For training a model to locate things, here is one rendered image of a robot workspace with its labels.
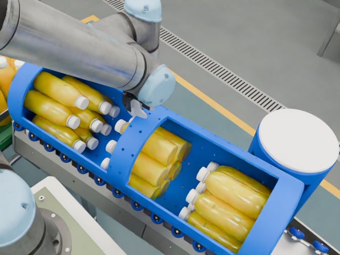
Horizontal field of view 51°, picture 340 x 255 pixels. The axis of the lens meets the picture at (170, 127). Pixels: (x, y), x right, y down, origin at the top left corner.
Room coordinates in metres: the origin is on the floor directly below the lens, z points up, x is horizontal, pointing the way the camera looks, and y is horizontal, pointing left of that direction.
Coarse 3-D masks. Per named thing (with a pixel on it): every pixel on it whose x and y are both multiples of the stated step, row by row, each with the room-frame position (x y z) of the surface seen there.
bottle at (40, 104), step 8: (32, 96) 0.76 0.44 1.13; (40, 96) 0.76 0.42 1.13; (24, 104) 0.74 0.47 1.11; (32, 104) 0.74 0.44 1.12; (40, 104) 0.73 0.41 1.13; (48, 104) 0.73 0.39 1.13; (56, 104) 0.74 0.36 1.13; (40, 112) 0.72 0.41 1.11; (48, 112) 0.71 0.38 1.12; (56, 112) 0.71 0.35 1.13; (64, 112) 0.72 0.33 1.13; (48, 120) 0.71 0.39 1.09; (56, 120) 0.69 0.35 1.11; (64, 120) 0.70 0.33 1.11
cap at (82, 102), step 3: (78, 99) 0.74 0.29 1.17; (81, 99) 0.74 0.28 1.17; (84, 99) 0.74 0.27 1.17; (87, 99) 0.75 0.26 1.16; (78, 102) 0.73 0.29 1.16; (81, 102) 0.73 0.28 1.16; (84, 102) 0.74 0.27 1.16; (87, 102) 0.75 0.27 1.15; (78, 105) 0.73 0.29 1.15; (81, 105) 0.73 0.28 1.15; (84, 105) 0.74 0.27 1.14; (87, 105) 0.75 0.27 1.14; (81, 108) 0.73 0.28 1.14; (84, 108) 0.74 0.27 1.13
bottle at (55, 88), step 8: (40, 72) 0.83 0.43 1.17; (48, 72) 0.85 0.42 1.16; (40, 80) 0.80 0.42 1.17; (48, 80) 0.80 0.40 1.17; (56, 80) 0.80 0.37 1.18; (40, 88) 0.78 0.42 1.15; (48, 88) 0.77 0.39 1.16; (56, 88) 0.77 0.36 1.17; (64, 88) 0.77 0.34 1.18; (72, 88) 0.77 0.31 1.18; (48, 96) 0.77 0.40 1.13; (56, 96) 0.75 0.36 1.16; (64, 96) 0.74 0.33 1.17; (72, 96) 0.75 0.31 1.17; (80, 96) 0.76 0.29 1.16; (64, 104) 0.74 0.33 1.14; (72, 104) 0.73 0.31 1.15
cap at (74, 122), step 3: (72, 117) 0.71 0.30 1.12; (75, 117) 0.71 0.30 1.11; (69, 120) 0.70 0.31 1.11; (72, 120) 0.70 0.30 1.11; (75, 120) 0.70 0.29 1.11; (78, 120) 0.71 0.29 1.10; (69, 123) 0.69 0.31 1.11; (72, 123) 0.69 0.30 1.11; (75, 123) 0.70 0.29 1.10; (78, 123) 0.71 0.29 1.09; (69, 126) 0.69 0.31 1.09; (72, 126) 0.68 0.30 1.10; (75, 126) 0.70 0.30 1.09
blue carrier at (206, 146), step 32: (32, 64) 0.80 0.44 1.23; (32, 128) 0.66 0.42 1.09; (128, 128) 0.60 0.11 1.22; (192, 128) 0.63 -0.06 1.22; (96, 160) 0.66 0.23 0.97; (128, 160) 0.53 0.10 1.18; (192, 160) 0.68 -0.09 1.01; (224, 160) 0.65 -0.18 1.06; (256, 160) 0.56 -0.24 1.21; (128, 192) 0.49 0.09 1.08; (288, 192) 0.46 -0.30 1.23; (256, 224) 0.38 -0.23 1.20
